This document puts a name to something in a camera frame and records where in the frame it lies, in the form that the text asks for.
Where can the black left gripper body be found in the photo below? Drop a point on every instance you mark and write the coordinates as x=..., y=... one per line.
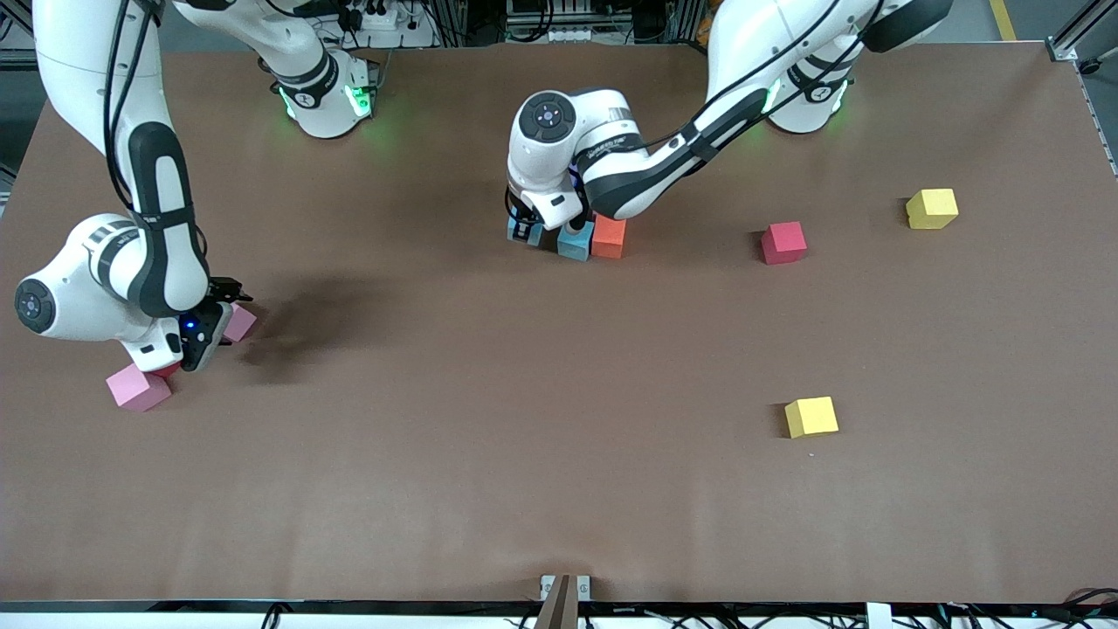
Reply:
x=521, y=212

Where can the light blue dented foam cube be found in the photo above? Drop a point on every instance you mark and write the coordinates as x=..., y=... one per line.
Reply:
x=514, y=232

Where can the pink foam cube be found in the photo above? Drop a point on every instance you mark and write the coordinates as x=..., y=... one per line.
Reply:
x=135, y=389
x=241, y=323

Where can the orange foam cube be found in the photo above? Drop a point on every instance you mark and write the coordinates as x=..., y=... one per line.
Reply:
x=610, y=238

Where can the red foam cube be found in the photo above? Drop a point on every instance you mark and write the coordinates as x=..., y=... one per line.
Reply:
x=164, y=369
x=783, y=242

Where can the yellow foam cube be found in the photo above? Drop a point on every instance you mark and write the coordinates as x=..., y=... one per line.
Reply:
x=932, y=208
x=812, y=418

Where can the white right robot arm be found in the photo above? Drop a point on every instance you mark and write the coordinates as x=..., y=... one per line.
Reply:
x=148, y=262

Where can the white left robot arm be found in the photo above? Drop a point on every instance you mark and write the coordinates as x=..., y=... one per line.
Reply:
x=629, y=175

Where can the white power strip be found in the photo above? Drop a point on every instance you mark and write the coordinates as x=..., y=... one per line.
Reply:
x=410, y=37

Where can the black equipment rack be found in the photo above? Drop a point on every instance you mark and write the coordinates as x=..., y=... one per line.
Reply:
x=629, y=17

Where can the brown table mat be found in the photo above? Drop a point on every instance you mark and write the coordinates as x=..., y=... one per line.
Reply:
x=559, y=480

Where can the aluminium frame profile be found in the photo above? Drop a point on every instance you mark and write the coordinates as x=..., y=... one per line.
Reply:
x=22, y=52
x=1079, y=31

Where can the grey camera mounting post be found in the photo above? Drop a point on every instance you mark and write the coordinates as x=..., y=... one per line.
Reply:
x=559, y=607

